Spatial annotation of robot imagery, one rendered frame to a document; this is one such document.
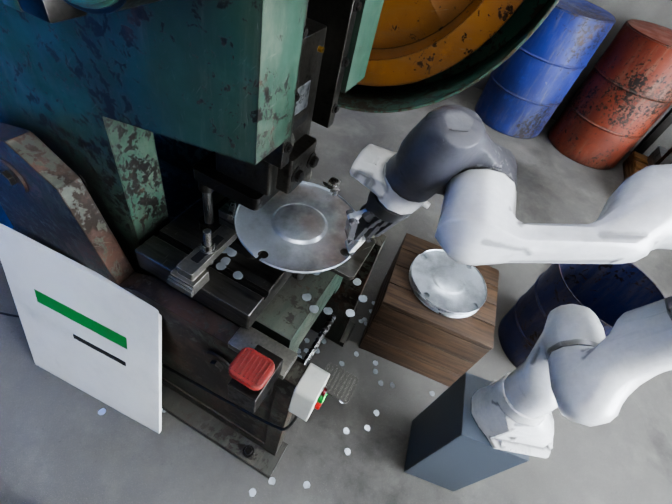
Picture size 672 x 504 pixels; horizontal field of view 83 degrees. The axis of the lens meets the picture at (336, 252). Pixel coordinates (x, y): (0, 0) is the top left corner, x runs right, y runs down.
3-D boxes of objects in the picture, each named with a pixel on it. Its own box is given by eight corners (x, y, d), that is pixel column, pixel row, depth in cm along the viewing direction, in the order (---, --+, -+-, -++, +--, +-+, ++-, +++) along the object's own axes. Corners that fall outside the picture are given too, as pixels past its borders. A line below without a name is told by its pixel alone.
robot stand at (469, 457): (457, 438, 141) (526, 394, 108) (453, 491, 129) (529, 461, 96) (411, 420, 142) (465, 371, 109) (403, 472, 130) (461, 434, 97)
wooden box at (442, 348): (461, 314, 179) (499, 269, 153) (450, 387, 154) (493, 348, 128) (382, 281, 182) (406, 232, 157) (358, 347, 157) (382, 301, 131)
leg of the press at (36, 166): (288, 445, 128) (344, 298, 62) (269, 479, 121) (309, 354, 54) (80, 313, 144) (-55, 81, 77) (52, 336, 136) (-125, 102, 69)
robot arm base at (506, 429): (547, 400, 108) (581, 381, 97) (554, 472, 95) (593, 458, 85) (472, 372, 109) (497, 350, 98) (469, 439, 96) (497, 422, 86)
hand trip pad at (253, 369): (275, 379, 73) (278, 362, 67) (257, 407, 69) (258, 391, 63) (244, 361, 74) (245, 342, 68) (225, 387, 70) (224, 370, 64)
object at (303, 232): (288, 167, 100) (289, 165, 99) (381, 223, 93) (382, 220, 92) (205, 224, 82) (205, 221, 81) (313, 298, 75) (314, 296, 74)
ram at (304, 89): (322, 170, 84) (353, 24, 62) (287, 206, 74) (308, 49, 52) (257, 138, 87) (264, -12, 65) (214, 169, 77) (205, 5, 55)
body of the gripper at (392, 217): (380, 216, 61) (360, 238, 69) (424, 211, 64) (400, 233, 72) (367, 175, 63) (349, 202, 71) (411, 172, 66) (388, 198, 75)
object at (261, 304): (339, 215, 112) (343, 200, 107) (248, 330, 82) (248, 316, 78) (253, 172, 117) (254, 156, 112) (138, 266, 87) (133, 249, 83)
